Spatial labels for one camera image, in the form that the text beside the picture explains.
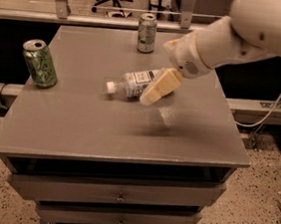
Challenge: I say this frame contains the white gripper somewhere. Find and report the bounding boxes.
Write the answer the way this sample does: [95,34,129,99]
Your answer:
[140,32,211,106]

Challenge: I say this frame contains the clear plastic water bottle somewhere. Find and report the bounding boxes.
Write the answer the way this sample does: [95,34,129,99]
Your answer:
[106,69,160,99]

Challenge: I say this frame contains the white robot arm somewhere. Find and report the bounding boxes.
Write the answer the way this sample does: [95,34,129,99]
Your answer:
[140,0,281,106]

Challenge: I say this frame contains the white green soda can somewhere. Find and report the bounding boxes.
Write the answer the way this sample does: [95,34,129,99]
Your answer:
[138,13,157,53]

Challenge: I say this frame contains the grey metal railing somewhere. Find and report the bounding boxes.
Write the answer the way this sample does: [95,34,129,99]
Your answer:
[0,0,230,33]

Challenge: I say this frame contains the grey drawer cabinet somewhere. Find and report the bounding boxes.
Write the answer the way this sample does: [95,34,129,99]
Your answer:
[0,26,249,214]

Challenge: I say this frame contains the top grey drawer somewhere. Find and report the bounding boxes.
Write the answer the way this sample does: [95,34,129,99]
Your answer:
[8,174,226,207]

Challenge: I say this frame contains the middle grey drawer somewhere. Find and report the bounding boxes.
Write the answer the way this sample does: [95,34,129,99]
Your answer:
[36,204,201,224]

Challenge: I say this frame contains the white cable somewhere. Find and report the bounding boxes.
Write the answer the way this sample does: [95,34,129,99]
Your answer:
[234,61,281,131]

